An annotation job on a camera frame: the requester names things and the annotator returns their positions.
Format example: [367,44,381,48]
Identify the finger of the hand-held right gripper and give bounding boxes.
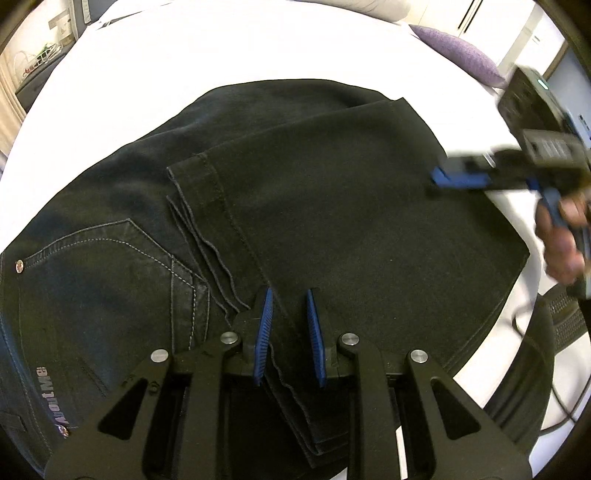
[429,156,497,192]

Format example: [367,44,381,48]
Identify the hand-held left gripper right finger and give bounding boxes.
[305,288,532,480]

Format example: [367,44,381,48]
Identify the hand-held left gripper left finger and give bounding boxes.
[44,286,278,480]

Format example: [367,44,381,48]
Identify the black denim pants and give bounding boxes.
[0,79,530,480]

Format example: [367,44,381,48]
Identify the person's right hand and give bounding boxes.
[536,191,590,283]

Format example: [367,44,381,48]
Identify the white wardrobe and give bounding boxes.
[402,0,570,80]

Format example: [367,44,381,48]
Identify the purple cushion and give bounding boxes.
[409,24,509,89]

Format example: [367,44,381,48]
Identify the white folded duvet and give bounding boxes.
[355,0,413,17]

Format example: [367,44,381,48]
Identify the bed with white sheet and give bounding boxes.
[0,0,591,480]

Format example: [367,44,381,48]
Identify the grey nightstand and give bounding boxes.
[14,48,75,115]

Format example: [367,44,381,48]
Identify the beige curtain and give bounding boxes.
[0,69,25,160]

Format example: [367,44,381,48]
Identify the grey padded headboard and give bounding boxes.
[76,0,108,24]

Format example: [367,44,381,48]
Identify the white wire basket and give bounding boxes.
[11,39,64,83]

